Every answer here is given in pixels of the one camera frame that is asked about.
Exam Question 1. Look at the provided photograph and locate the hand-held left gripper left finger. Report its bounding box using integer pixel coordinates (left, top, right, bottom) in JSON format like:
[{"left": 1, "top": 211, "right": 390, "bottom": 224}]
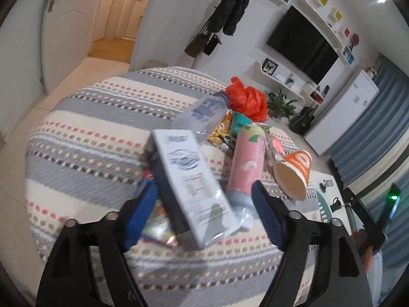
[{"left": 37, "top": 184, "right": 158, "bottom": 307}]

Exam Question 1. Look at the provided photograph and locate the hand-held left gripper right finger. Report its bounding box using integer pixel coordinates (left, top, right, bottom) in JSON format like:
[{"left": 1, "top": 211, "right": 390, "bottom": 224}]
[{"left": 251, "top": 181, "right": 374, "bottom": 307}]

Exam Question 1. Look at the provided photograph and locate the white and blue carton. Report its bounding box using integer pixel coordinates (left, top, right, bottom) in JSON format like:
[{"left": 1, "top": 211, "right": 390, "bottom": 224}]
[{"left": 145, "top": 129, "right": 242, "bottom": 251}]

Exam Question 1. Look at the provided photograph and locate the orange panda snack packet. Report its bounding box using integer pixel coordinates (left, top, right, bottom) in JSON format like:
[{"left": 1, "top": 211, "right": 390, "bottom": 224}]
[{"left": 206, "top": 112, "right": 237, "bottom": 149}]

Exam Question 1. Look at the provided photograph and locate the orange plastic bag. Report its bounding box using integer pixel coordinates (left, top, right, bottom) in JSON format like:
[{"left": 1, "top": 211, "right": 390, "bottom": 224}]
[{"left": 225, "top": 77, "right": 269, "bottom": 122}]

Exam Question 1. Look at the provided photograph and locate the colourful foil wrapper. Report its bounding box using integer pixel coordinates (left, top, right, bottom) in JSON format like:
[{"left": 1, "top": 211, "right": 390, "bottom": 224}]
[{"left": 141, "top": 198, "right": 178, "bottom": 247}]

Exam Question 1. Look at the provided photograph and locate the orange paper cup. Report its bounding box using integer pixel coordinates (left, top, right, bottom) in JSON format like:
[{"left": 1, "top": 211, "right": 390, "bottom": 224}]
[{"left": 273, "top": 150, "right": 312, "bottom": 200}]

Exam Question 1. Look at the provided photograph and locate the pink printed tumbler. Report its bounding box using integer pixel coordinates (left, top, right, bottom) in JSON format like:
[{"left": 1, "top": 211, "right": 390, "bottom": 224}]
[{"left": 225, "top": 125, "right": 267, "bottom": 231}]

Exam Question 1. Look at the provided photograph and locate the white pink patterned pouch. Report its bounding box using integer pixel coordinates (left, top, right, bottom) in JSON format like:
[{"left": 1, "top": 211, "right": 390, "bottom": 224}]
[{"left": 262, "top": 126, "right": 286, "bottom": 163}]

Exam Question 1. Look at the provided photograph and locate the blue window curtain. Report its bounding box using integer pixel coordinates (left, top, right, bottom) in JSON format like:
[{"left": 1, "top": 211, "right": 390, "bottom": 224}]
[{"left": 329, "top": 58, "right": 409, "bottom": 263}]

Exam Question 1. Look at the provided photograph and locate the striped woven tablecloth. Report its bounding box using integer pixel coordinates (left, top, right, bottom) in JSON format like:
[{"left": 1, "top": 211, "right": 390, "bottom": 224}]
[{"left": 26, "top": 67, "right": 320, "bottom": 307}]

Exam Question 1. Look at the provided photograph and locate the teal cup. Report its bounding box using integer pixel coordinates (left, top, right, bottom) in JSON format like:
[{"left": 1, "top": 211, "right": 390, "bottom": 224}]
[{"left": 231, "top": 111, "right": 253, "bottom": 135}]

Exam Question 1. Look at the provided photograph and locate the black guitar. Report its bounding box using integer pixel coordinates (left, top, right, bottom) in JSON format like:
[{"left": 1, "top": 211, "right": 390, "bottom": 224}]
[{"left": 289, "top": 106, "right": 317, "bottom": 135}]

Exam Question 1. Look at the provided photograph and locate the green potted plant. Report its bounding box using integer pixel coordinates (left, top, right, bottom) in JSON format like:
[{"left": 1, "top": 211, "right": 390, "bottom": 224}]
[{"left": 267, "top": 88, "right": 298, "bottom": 122}]

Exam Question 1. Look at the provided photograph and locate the white refrigerator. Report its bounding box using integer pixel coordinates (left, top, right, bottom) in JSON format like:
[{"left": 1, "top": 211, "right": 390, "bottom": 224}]
[{"left": 303, "top": 70, "right": 380, "bottom": 156}]

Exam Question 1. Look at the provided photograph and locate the clear plastic bottle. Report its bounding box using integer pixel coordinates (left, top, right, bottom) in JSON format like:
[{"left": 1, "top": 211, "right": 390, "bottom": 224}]
[{"left": 171, "top": 91, "right": 231, "bottom": 144}]

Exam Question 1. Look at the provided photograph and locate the brown handbag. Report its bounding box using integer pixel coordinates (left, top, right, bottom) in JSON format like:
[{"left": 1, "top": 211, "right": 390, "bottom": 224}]
[{"left": 185, "top": 32, "right": 208, "bottom": 57}]

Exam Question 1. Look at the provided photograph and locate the black handbag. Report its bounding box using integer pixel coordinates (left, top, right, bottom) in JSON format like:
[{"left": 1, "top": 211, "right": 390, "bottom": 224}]
[{"left": 203, "top": 34, "right": 222, "bottom": 56}]

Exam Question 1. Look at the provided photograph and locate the white room door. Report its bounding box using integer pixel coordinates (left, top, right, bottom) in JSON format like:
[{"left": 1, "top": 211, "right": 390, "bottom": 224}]
[{"left": 41, "top": 0, "right": 112, "bottom": 95}]

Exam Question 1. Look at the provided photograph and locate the hallway door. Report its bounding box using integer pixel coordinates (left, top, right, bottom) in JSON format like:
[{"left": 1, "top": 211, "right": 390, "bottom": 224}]
[{"left": 124, "top": 0, "right": 160, "bottom": 40}]

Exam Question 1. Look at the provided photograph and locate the black hanging coat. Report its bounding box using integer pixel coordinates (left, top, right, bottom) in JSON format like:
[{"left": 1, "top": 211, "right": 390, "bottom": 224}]
[{"left": 208, "top": 0, "right": 260, "bottom": 36}]

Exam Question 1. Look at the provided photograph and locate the white low wall shelf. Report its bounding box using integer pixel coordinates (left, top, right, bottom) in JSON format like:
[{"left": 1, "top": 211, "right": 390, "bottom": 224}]
[{"left": 252, "top": 61, "right": 323, "bottom": 105}]

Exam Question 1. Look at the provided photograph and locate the blue lined wall box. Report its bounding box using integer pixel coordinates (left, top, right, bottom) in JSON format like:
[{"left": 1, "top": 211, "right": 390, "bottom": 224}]
[{"left": 342, "top": 45, "right": 356, "bottom": 66}]

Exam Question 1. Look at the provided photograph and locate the black wall television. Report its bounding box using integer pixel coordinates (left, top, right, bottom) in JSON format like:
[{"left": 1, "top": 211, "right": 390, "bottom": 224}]
[{"left": 266, "top": 5, "right": 339, "bottom": 85}]

